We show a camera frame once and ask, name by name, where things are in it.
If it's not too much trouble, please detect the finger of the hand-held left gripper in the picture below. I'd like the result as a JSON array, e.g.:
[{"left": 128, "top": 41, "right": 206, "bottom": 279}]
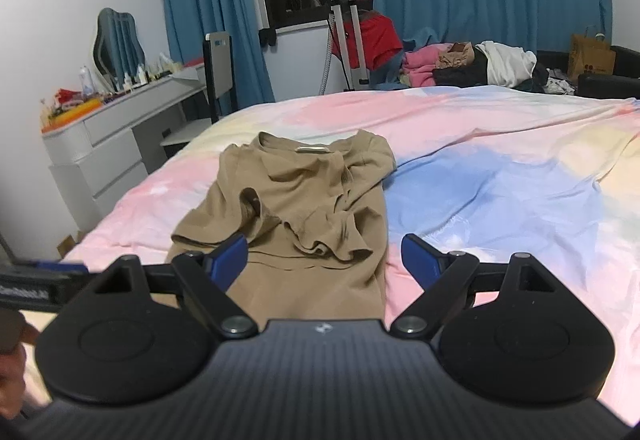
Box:
[{"left": 10, "top": 260, "right": 87, "bottom": 274}]

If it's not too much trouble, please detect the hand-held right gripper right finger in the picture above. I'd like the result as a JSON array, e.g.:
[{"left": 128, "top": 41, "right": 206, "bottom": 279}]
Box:
[{"left": 390, "top": 234, "right": 581, "bottom": 341}]

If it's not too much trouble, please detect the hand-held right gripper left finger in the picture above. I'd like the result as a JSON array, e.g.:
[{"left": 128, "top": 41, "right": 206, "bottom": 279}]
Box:
[{"left": 65, "top": 234, "right": 258, "bottom": 338}]

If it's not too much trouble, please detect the tan t-shirt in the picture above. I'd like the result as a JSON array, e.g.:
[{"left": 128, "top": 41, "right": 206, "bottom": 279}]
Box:
[{"left": 170, "top": 130, "right": 398, "bottom": 321}]

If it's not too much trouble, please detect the person's left hand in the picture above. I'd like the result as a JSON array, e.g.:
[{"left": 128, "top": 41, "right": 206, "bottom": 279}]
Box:
[{"left": 0, "top": 312, "right": 42, "bottom": 421}]

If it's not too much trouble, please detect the cardboard box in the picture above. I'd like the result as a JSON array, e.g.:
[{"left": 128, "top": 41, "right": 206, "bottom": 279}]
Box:
[{"left": 56, "top": 230, "right": 87, "bottom": 259}]

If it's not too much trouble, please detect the grey dressing table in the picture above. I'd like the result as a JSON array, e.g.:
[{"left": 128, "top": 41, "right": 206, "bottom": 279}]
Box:
[{"left": 41, "top": 64, "right": 208, "bottom": 233}]

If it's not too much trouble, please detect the black garment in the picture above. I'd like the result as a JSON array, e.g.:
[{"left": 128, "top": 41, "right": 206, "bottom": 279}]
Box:
[{"left": 432, "top": 47, "right": 490, "bottom": 88}]

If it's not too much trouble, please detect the grey black chair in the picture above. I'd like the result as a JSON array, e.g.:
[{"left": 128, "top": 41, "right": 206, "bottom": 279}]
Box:
[{"left": 160, "top": 32, "right": 238, "bottom": 155}]

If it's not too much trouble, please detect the pink garment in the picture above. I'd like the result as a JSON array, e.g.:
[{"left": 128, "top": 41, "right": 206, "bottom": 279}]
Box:
[{"left": 402, "top": 44, "right": 453, "bottom": 88}]

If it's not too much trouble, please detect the group of cosmetic bottles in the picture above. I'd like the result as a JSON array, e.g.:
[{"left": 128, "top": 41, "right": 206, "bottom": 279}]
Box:
[{"left": 40, "top": 50, "right": 186, "bottom": 128}]

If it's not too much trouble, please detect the beige garment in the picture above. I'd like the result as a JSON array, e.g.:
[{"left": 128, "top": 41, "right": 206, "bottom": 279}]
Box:
[{"left": 435, "top": 42, "right": 476, "bottom": 69}]

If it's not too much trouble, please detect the white garment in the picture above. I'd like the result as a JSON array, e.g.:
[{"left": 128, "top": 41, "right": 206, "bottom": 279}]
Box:
[{"left": 475, "top": 40, "right": 538, "bottom": 89}]

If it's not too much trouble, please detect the garment steamer stand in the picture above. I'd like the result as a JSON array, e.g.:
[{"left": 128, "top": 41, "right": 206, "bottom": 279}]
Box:
[{"left": 305, "top": 0, "right": 373, "bottom": 93}]

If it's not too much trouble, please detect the blue garment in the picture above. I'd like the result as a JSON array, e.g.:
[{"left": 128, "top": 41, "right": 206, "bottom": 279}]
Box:
[{"left": 372, "top": 26, "right": 441, "bottom": 88}]

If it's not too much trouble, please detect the red garment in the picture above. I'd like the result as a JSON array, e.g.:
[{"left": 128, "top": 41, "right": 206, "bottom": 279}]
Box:
[{"left": 332, "top": 12, "right": 404, "bottom": 70}]

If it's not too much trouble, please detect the patterned white cloth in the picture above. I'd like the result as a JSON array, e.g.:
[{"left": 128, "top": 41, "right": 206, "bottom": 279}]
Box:
[{"left": 545, "top": 77, "right": 577, "bottom": 95}]

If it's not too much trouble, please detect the black sofa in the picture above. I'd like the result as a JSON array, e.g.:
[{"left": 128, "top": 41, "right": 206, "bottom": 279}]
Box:
[{"left": 535, "top": 44, "right": 640, "bottom": 99}]

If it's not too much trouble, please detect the brown paper bag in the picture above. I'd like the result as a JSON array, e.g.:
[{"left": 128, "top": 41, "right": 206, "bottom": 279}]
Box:
[{"left": 570, "top": 26, "right": 617, "bottom": 78}]

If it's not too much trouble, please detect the wavy frame mirror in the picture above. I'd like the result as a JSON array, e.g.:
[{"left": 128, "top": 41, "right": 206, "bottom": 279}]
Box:
[{"left": 90, "top": 7, "right": 147, "bottom": 78}]

